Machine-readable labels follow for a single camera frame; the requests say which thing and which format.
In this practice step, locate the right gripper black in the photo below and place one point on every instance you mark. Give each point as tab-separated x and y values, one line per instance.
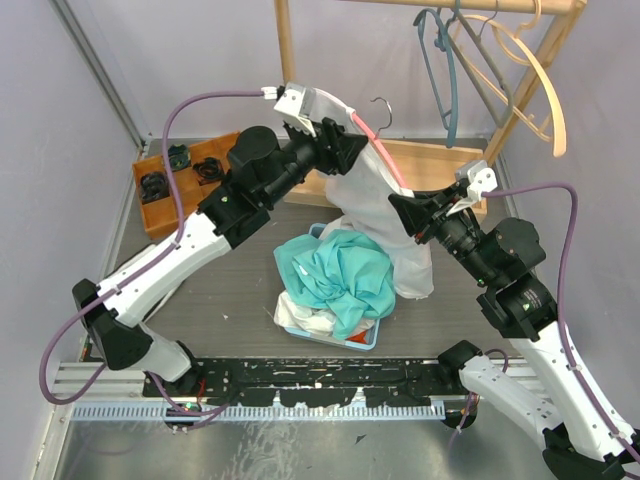
415	213

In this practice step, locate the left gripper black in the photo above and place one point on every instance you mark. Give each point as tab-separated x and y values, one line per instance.
345	147

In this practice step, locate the pink hanger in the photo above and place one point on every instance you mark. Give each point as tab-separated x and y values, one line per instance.
375	140

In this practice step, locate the teal t shirt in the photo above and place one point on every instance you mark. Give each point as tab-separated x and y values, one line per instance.
340	280

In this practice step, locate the grey blue hanger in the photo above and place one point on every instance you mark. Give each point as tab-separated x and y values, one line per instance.
439	62

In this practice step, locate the orange t shirt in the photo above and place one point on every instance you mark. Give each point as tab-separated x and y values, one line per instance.
362	338

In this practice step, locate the beige wooden hanger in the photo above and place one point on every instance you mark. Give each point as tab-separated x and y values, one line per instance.
552	130

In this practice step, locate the white t shirt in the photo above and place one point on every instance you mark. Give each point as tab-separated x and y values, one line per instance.
322	322

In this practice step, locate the grey metal hanger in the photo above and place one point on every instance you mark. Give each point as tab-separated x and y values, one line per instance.
500	119

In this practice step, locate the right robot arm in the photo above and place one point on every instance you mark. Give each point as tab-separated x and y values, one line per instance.
580	434

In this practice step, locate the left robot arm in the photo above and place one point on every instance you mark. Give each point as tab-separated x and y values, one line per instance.
261	172

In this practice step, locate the wooden clothes rack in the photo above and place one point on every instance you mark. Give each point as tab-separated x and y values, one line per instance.
364	49

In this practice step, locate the dark rolled sock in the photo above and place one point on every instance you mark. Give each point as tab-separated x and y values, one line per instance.
179	157
209	170
154	186

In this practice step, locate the wooden compartment tray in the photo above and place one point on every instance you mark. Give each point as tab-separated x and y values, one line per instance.
160	216

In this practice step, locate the light blue plastic basket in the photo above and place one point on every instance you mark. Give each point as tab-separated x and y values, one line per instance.
370	340

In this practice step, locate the black white striped cloth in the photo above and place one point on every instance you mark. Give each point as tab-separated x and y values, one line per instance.
133	265

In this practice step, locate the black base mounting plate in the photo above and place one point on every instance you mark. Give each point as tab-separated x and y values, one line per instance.
323	382

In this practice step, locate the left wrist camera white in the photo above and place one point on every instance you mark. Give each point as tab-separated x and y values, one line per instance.
295	105

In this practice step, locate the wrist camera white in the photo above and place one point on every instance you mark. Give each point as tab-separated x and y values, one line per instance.
476	178
295	105

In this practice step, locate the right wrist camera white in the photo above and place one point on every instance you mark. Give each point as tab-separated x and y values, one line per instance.
476	178

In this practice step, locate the aluminium frame rail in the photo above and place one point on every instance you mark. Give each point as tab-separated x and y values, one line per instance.
92	379

